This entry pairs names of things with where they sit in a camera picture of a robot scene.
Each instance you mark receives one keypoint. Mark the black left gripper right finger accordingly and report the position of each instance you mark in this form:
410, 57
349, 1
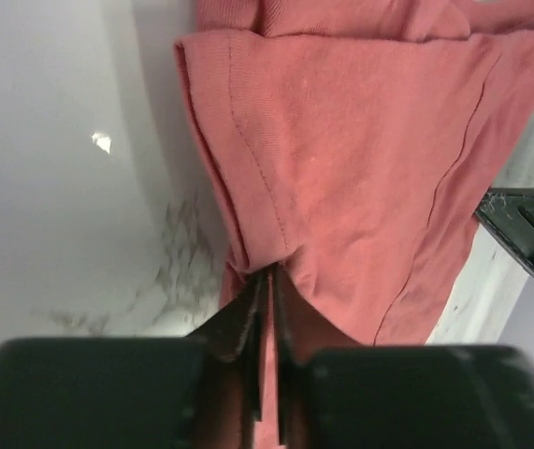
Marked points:
334, 392

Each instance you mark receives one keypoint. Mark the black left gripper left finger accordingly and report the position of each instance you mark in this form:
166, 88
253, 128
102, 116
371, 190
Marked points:
202, 390

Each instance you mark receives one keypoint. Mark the salmon pink t shirt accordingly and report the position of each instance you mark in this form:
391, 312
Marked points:
349, 143

